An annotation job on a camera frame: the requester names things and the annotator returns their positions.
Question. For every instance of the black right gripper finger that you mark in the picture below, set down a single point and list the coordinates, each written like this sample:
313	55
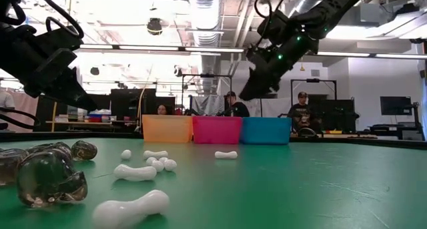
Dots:
260	87

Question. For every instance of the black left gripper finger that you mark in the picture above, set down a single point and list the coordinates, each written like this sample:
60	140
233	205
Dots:
73	88

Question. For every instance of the clear plastic storage box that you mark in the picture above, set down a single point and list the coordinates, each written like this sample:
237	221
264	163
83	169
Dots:
74	113

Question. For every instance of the person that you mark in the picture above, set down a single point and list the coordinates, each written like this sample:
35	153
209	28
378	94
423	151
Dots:
235	107
302	113
162	109

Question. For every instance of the red storage container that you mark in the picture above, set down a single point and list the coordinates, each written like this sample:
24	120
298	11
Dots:
95	119

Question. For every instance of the blue plastic bin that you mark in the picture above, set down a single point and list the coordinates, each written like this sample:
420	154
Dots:
266	130

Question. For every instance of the pink curtain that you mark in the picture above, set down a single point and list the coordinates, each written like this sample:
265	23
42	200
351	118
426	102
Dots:
25	112

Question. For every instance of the pink plastic bin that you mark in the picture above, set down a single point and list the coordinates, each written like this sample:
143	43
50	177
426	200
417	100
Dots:
217	130

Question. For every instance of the orange plastic bin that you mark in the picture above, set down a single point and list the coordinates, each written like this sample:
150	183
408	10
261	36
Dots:
166	129

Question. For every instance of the black ceiling dome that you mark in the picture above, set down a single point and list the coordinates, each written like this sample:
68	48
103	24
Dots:
154	26

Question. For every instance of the black computer monitor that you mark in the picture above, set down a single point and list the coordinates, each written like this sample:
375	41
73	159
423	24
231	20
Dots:
395	105

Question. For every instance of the black desk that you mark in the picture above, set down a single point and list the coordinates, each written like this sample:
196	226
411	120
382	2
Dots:
393	127

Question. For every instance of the black frame stand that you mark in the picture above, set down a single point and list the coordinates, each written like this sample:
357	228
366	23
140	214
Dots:
207	75
313	79

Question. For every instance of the ribbed silver air duct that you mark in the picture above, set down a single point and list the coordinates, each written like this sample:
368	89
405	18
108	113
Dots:
203	18

